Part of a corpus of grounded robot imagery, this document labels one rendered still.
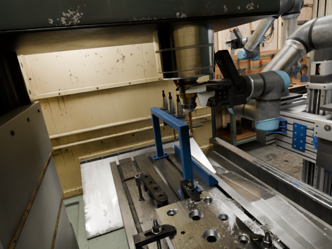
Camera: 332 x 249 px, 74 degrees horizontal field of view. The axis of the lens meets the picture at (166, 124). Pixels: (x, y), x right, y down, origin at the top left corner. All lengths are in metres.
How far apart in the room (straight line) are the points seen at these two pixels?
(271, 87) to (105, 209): 1.12
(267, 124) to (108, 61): 1.12
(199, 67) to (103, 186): 1.16
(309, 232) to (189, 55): 0.93
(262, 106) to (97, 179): 1.17
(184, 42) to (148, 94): 1.12
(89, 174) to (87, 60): 0.76
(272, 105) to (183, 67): 0.35
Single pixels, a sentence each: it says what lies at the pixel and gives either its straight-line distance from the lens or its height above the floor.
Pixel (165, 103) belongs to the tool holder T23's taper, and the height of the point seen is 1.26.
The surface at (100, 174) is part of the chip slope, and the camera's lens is 1.61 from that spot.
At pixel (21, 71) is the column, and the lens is 0.77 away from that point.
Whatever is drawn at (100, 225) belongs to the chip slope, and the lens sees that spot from 1.41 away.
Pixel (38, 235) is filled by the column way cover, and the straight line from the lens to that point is 0.61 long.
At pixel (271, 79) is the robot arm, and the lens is 0.75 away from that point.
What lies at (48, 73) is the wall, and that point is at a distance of 1.59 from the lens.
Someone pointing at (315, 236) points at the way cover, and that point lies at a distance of 1.20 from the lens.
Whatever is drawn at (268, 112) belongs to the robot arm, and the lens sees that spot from 0.77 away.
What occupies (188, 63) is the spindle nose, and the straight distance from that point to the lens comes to 0.54.
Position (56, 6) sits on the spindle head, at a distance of 0.46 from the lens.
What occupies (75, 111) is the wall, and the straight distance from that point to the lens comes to 1.61.
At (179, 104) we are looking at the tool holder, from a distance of 1.06.
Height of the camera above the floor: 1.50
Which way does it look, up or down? 16 degrees down
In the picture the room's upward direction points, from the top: 7 degrees counter-clockwise
